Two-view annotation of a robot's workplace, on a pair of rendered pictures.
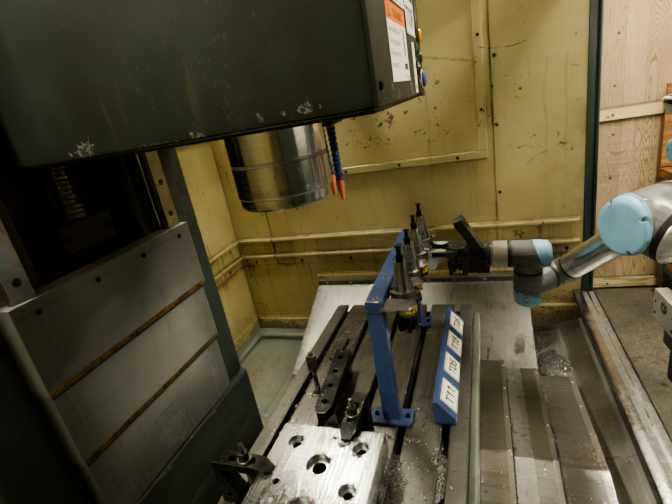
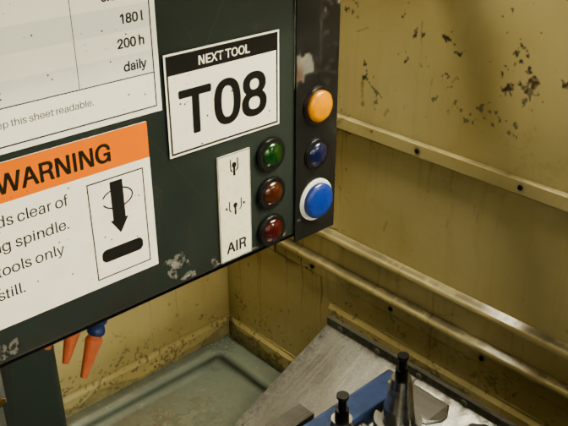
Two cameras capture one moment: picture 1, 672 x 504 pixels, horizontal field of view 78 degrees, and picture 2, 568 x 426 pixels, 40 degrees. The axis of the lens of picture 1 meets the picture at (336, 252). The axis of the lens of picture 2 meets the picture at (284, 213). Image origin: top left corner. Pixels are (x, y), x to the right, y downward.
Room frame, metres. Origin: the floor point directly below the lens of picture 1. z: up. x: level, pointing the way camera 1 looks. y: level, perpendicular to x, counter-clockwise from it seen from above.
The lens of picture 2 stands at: (0.38, -0.46, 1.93)
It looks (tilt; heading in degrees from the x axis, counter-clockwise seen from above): 27 degrees down; 26
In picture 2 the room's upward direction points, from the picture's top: straight up
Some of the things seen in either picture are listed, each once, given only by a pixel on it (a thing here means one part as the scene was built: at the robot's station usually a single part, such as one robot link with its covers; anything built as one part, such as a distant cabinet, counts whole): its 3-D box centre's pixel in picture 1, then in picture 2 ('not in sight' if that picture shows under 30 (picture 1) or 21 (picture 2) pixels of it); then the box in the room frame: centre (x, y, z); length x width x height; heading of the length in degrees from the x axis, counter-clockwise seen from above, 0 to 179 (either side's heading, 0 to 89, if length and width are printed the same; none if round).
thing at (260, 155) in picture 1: (280, 164); not in sight; (0.71, 0.06, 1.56); 0.16 x 0.16 x 0.12
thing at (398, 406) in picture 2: (420, 226); (399, 398); (1.15, -0.25, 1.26); 0.04 x 0.04 x 0.07
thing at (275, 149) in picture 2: not in sight; (271, 155); (0.86, -0.22, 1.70); 0.02 x 0.01 x 0.02; 158
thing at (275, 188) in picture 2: not in sight; (272, 193); (0.86, -0.22, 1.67); 0.02 x 0.01 x 0.02; 158
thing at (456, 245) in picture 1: (468, 256); not in sight; (1.11, -0.37, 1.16); 0.12 x 0.08 x 0.09; 69
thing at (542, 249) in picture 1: (528, 254); not in sight; (1.05, -0.52, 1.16); 0.11 x 0.08 x 0.09; 69
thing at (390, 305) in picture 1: (399, 305); not in sight; (0.79, -0.11, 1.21); 0.07 x 0.05 x 0.01; 68
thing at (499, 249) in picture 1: (498, 253); not in sight; (1.08, -0.45, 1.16); 0.08 x 0.05 x 0.08; 159
